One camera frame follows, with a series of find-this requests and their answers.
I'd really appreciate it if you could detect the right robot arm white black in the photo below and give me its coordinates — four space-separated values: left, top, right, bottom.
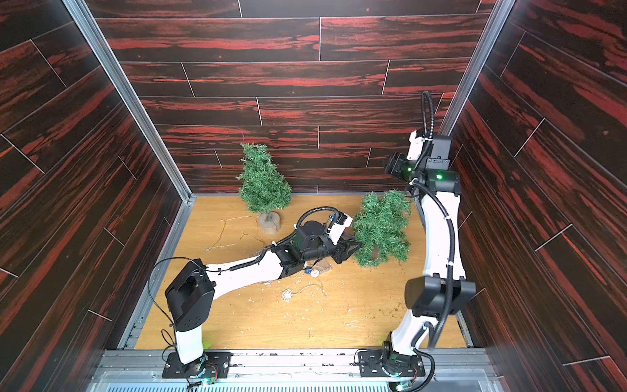
385 131 476 357

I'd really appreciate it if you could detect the white string lights wire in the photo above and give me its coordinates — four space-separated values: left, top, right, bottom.
204 215 268 253

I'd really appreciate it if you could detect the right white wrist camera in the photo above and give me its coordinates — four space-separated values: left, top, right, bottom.
407 130 426 163

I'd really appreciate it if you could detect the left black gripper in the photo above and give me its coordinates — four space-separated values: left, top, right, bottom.
299 233 362 266

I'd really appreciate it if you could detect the right clear battery box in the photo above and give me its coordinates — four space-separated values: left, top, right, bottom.
311 260 332 277

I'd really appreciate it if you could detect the small christmas tree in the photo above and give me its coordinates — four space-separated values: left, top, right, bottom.
237 144 292 235

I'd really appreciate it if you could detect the decorated christmas tree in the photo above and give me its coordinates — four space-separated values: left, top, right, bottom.
353 190 411 267

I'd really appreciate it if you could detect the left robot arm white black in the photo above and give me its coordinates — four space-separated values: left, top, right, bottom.
165 214 360 365

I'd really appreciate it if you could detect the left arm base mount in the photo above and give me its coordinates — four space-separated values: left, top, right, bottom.
162 351 232 382

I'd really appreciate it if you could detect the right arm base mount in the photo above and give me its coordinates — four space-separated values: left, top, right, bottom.
354 349 426 378

